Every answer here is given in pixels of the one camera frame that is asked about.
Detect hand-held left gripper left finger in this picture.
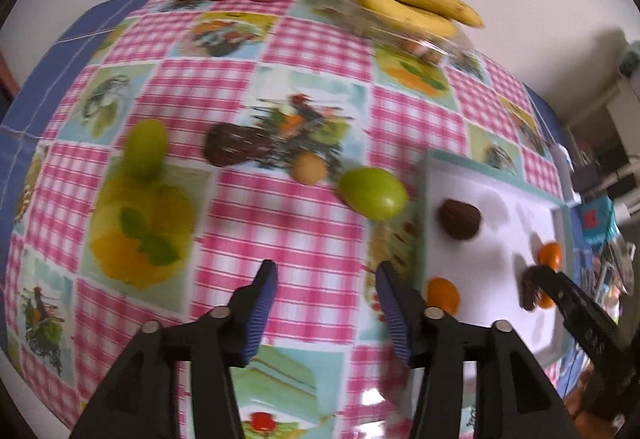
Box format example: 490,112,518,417
70,259,279,439

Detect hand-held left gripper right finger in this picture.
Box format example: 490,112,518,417
375,261,576,439

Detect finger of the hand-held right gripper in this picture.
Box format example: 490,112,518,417
537,267,596,320

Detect white tray with teal rim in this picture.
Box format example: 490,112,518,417
407,149,583,365

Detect tan longan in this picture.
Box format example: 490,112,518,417
292,152,328,185

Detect blue box with red mark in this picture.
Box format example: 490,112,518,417
580,196,618,245

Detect black power adapter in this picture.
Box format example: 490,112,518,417
572,164,601,192

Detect white power strip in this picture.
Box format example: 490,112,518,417
552,144,581,205

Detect white furniture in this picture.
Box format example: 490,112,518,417
570,69,640,170

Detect teal round clock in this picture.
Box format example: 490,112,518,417
620,42,640,77

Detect clear plastic food container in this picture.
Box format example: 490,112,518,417
345,2,476,65

